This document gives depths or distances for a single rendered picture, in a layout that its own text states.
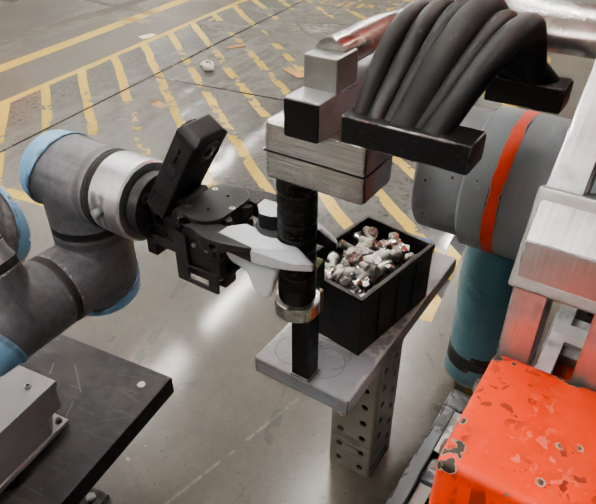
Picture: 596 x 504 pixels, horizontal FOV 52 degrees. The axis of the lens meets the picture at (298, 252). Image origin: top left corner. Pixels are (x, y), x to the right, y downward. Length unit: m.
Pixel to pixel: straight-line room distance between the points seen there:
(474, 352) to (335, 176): 0.46
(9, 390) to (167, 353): 0.65
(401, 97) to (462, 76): 0.04
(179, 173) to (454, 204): 0.25
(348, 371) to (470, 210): 0.45
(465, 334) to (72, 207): 0.52
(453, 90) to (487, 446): 0.21
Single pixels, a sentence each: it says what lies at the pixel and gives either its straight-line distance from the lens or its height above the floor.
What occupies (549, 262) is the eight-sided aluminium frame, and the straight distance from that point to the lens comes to 0.34.
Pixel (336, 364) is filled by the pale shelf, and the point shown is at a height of 0.45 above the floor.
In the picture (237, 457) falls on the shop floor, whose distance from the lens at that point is 1.42.
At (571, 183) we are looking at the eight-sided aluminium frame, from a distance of 0.34.
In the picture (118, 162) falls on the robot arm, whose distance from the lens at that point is 0.66.
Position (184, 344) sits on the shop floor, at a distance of 1.67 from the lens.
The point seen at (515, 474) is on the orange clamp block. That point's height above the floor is 0.88.
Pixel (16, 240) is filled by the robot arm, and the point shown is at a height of 0.59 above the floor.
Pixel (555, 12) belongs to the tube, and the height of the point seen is 1.01.
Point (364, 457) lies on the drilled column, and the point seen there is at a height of 0.06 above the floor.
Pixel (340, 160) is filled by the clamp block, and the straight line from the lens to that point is 0.45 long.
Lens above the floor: 1.14
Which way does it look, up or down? 35 degrees down
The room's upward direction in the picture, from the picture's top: straight up
